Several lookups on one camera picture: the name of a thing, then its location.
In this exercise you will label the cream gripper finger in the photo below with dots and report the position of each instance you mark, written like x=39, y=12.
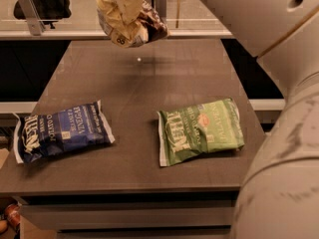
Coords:
x=128, y=2

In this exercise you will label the brown sea salt chip bag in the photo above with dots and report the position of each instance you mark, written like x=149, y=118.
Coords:
x=146, y=27

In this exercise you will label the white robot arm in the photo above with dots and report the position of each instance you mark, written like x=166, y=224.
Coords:
x=279, y=196

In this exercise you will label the green jalapeno chip bag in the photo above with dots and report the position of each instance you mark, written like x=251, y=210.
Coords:
x=206, y=128

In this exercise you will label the blue salt vinegar chip bag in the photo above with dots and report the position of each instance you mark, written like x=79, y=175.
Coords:
x=40, y=136

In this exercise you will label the black office chair left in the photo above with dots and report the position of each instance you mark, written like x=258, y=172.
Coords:
x=51, y=11

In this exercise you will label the grey table drawer front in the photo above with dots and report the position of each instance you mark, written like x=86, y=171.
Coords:
x=128, y=215

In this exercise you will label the red brown object on floor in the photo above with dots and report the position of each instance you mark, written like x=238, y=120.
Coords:
x=12, y=214

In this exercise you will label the grey metal bracket middle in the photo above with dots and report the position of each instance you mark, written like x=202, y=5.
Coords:
x=160, y=6

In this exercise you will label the grey metal bracket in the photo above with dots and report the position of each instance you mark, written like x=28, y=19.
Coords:
x=160, y=6
x=35, y=25

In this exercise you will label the grey metal bracket left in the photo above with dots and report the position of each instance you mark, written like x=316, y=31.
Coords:
x=35, y=25

